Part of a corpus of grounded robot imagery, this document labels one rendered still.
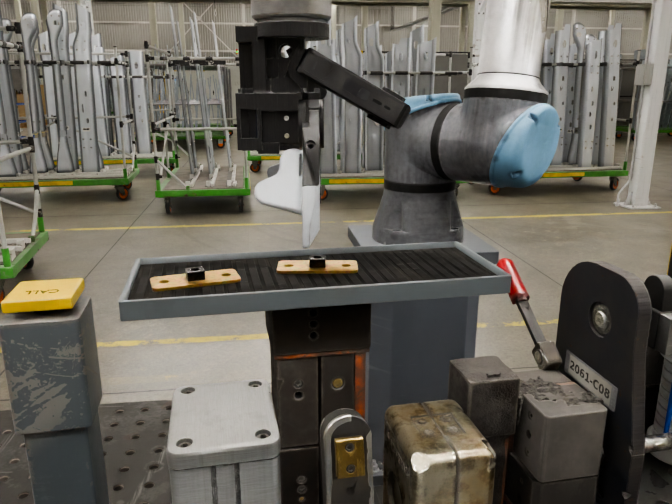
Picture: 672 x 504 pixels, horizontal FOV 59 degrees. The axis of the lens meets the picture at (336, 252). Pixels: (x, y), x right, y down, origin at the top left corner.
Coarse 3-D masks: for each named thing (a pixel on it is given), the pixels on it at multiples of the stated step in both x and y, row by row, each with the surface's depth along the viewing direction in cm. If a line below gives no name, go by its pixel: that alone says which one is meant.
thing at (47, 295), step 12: (24, 288) 57; (36, 288) 57; (48, 288) 57; (60, 288) 57; (72, 288) 57; (12, 300) 54; (24, 300) 54; (36, 300) 54; (48, 300) 54; (60, 300) 54; (72, 300) 55; (12, 312) 54; (36, 312) 56; (48, 312) 56
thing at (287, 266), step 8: (312, 256) 63; (320, 256) 63; (280, 264) 63; (288, 264) 63; (296, 264) 63; (304, 264) 63; (312, 264) 62; (320, 264) 62; (328, 264) 63; (336, 264) 63; (344, 264) 63; (352, 264) 63; (280, 272) 61; (288, 272) 61; (296, 272) 61; (304, 272) 61; (312, 272) 61; (320, 272) 61; (328, 272) 61; (336, 272) 61; (344, 272) 61; (352, 272) 61
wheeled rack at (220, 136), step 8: (136, 64) 1230; (144, 64) 1233; (152, 64) 1236; (160, 64) 1239; (160, 104) 1260; (168, 104) 1263; (176, 104) 1266; (192, 104) 1272; (208, 104) 1278; (216, 104) 1282; (152, 136) 1277; (160, 136) 1280; (168, 136) 1283; (184, 136) 1285; (200, 136) 1291; (216, 136) 1297; (224, 136) 1301; (216, 144) 1310; (224, 144) 1313
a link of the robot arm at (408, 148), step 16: (416, 96) 89; (432, 96) 88; (448, 96) 89; (416, 112) 89; (432, 112) 89; (448, 112) 87; (384, 128) 95; (400, 128) 91; (416, 128) 89; (432, 128) 87; (400, 144) 91; (416, 144) 89; (432, 144) 87; (384, 160) 97; (400, 160) 92; (416, 160) 91; (432, 160) 88; (384, 176) 97; (400, 176) 93; (416, 176) 91; (432, 176) 91
